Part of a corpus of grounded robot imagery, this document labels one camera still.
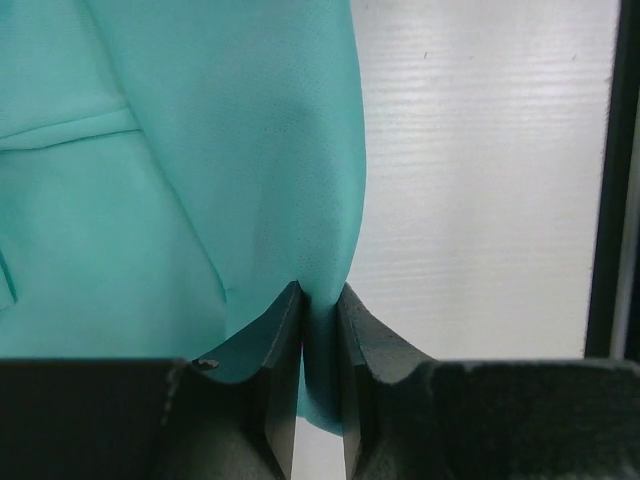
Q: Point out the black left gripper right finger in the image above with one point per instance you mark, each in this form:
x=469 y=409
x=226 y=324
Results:
x=409 y=416

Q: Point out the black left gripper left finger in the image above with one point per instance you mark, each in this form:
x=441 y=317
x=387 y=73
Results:
x=229 y=414

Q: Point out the teal green t shirt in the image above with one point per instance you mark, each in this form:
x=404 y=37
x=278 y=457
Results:
x=168 y=167

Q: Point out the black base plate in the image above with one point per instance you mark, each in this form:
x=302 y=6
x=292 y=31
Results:
x=613 y=316

